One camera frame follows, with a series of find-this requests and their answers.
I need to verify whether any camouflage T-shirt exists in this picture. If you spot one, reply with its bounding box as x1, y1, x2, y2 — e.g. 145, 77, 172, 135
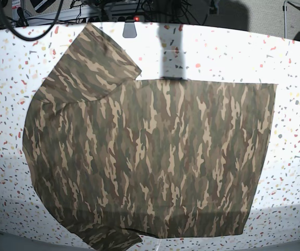
23, 24, 276, 250

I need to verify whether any metal stand pole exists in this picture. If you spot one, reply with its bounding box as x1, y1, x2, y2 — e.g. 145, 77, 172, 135
282, 1, 300, 39

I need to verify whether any black power strip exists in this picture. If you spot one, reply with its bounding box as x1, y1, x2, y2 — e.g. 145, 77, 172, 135
86, 15, 145, 22

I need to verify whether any grey camera mount base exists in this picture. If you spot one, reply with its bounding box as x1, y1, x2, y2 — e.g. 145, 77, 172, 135
123, 21, 137, 39

